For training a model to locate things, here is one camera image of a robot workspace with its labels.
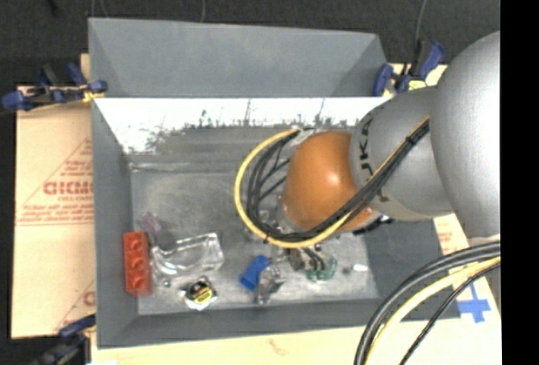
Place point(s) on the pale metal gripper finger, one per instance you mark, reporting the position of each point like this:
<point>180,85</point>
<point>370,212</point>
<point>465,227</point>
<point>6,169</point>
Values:
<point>266,291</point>
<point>278,270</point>

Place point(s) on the blue flat block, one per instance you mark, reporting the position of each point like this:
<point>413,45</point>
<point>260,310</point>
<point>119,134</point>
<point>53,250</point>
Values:
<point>254,272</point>

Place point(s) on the black and yellow round tape measure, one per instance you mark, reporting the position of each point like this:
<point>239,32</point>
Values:
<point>199,293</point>

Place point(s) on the clear glass dish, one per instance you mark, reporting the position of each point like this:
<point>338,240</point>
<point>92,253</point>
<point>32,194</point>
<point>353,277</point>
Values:
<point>189,256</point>

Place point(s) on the red toy brick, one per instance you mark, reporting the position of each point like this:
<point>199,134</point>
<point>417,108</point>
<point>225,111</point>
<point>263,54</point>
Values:
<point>136,264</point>

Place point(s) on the clear purple plastic piece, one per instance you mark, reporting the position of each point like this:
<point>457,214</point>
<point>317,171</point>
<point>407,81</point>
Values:
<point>149,224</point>

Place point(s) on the grey metal bin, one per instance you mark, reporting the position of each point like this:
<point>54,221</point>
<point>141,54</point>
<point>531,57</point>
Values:
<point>219,68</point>

